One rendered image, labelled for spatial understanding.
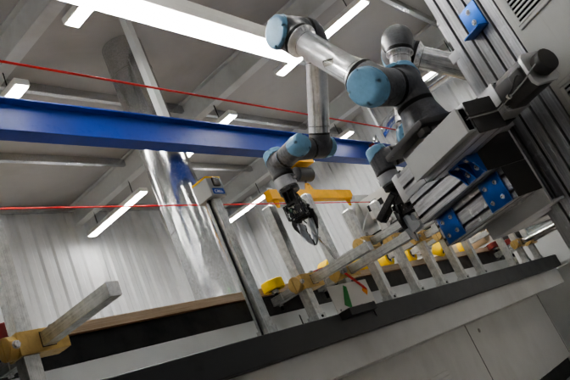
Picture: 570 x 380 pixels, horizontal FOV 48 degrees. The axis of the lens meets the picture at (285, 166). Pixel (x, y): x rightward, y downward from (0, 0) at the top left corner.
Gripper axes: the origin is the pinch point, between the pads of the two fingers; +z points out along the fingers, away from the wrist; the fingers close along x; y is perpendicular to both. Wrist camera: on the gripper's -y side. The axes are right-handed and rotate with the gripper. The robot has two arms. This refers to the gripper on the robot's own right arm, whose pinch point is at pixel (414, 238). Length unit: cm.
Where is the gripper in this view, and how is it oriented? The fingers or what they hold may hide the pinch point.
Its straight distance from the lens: 227.0
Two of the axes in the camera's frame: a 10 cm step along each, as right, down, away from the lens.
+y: 7.0, -5.2, -5.0
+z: 3.9, 8.6, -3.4
